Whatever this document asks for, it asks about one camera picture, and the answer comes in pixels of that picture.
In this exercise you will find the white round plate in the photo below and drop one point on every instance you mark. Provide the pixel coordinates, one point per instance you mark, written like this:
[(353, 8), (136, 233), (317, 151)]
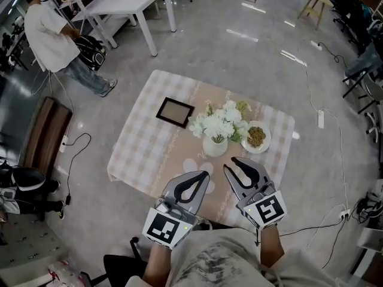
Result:
[(255, 150)]

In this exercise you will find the clear plastic bags red print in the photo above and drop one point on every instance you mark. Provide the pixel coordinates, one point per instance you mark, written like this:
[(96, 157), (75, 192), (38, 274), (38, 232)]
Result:
[(66, 274)]

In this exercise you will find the white ceramic vase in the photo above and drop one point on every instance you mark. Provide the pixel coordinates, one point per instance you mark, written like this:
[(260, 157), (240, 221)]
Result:
[(214, 148)]

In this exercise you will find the person's left forearm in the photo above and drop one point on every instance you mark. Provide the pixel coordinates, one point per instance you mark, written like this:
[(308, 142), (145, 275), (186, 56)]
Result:
[(157, 262)]

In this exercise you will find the white side cabinet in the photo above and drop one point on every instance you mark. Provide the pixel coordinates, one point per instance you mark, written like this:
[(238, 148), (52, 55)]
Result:
[(369, 244)]

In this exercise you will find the person's grey shirt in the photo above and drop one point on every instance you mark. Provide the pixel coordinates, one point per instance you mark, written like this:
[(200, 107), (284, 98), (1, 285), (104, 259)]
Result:
[(221, 259)]

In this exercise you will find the white artificial flowers bunch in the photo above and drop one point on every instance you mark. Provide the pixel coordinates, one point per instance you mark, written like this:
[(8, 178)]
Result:
[(220, 121)]

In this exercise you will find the black and white headset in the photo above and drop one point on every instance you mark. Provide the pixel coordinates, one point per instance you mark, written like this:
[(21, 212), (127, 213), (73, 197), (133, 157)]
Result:
[(369, 208)]

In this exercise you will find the white power strip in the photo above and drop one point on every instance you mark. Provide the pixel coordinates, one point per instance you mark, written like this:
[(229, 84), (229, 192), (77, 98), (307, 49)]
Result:
[(320, 118), (344, 213), (315, 45), (63, 143)]

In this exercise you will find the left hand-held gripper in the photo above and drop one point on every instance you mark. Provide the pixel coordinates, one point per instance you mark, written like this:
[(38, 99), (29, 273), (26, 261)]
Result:
[(167, 226)]

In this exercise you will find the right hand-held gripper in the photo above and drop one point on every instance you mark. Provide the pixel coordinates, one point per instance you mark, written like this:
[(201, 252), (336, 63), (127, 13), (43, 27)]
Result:
[(266, 208)]

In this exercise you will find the brown wooden bench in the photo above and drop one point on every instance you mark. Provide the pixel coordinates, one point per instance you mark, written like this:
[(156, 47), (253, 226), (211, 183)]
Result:
[(45, 130)]

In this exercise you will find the white shelving rack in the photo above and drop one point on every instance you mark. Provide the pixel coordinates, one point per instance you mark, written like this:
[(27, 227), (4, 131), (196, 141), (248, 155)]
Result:
[(118, 25)]

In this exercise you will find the black picture frame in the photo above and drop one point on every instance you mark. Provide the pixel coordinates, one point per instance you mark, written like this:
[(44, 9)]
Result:
[(175, 112)]

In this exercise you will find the black office chair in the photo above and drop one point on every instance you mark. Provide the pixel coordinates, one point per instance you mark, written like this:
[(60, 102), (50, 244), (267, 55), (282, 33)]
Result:
[(119, 265)]

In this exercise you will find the pile of green snacks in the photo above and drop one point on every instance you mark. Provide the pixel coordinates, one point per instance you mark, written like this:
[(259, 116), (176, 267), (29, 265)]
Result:
[(256, 136)]

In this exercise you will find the person's right forearm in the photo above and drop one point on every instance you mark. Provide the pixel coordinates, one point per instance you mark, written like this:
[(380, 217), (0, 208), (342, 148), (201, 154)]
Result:
[(270, 247)]

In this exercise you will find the black bag with green trim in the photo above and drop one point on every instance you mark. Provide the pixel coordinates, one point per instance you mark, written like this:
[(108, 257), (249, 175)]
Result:
[(89, 51)]

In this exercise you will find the grey low cabinet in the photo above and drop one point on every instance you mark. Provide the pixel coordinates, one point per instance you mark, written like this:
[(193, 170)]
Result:
[(24, 250)]

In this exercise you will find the table with beige checkered tablecloth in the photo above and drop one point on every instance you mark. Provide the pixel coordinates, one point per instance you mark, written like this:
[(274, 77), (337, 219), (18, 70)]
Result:
[(143, 124)]

